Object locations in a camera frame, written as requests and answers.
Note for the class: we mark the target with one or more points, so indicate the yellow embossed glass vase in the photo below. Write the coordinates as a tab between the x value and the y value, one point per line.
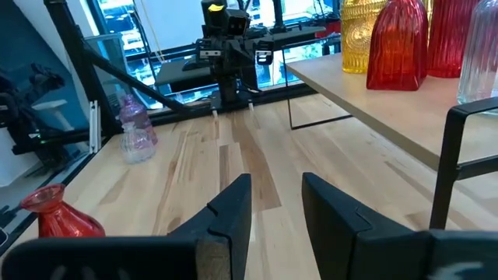
358	39

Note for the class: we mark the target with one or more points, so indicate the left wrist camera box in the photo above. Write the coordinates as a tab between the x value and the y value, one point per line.
237	22

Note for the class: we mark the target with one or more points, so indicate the large glass window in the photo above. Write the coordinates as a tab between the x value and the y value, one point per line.
116	15

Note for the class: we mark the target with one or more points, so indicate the yellow ribbed glass vase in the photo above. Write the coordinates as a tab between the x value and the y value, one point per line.
428	9

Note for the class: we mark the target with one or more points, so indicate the white profile strip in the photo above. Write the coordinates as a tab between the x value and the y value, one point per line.
95	128

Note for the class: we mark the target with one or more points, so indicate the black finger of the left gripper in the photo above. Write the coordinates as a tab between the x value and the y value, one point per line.
257	44
210	50

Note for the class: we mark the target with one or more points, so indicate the wooden shelf with black frame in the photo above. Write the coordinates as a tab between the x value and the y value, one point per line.
389	113

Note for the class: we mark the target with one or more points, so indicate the short clear ribbed vase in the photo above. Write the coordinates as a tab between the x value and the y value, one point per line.
482	50

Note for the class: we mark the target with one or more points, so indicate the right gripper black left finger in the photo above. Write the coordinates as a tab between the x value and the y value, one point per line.
116	258

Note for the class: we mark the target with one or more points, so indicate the pear-shaped red glass vase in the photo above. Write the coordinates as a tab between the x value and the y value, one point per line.
62	223

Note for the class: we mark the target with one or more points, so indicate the purple bulbous glass vase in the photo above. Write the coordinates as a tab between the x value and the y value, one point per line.
134	114

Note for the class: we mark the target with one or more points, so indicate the clear bulbous glass vase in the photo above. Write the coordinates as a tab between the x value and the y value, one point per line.
136	149

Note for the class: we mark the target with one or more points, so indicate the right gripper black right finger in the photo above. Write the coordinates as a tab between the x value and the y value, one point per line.
389	256

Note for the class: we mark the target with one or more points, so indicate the red ribbed bell-shaped vase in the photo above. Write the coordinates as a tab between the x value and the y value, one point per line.
397	50

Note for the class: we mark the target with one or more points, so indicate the black computer mouse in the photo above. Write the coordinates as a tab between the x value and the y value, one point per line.
191	66

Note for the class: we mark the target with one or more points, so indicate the black cluttered equipment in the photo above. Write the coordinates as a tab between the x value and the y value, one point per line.
23	101

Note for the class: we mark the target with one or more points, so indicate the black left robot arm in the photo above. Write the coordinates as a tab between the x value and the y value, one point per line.
233	83

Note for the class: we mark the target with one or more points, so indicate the red ribbed bottle vase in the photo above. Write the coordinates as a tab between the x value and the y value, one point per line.
451	39

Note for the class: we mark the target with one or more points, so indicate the grey side desk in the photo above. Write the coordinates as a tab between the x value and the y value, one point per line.
295	37
171	78

